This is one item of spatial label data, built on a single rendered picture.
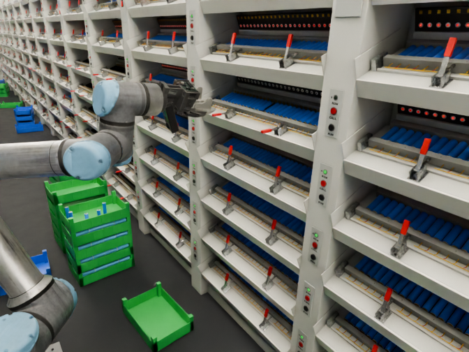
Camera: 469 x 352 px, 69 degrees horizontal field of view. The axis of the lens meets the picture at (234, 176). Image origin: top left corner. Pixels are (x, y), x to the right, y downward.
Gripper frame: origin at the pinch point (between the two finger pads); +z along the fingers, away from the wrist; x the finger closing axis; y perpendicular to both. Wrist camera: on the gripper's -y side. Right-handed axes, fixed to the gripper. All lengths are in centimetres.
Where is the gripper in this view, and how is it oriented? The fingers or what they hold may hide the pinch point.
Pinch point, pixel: (208, 107)
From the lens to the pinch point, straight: 115.4
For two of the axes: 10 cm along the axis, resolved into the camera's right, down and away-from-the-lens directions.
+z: 7.2, -1.2, 6.8
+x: -5.6, -6.8, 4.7
